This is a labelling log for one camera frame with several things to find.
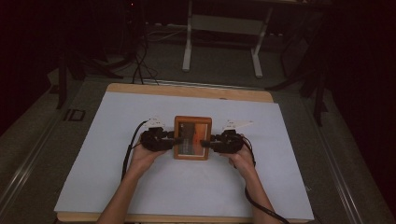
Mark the black floor plate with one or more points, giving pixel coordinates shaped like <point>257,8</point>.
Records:
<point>74,115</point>

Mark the wooden picture frame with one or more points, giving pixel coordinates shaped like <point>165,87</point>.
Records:
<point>193,119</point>

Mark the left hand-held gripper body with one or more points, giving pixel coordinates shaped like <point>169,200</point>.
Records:
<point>154,140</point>

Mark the white metal desk frame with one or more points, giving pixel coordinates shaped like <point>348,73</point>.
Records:
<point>187,46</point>

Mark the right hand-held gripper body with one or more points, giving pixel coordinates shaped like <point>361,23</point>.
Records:
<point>229,142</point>

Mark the black metal stand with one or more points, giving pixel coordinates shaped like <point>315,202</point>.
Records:
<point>62,81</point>
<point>319,93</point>

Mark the white table board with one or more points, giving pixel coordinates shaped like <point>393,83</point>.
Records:
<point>102,149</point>

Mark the person's right hand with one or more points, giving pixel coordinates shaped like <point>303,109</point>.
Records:
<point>244,160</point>

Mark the person's left hand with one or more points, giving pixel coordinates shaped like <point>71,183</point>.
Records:
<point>141,160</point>

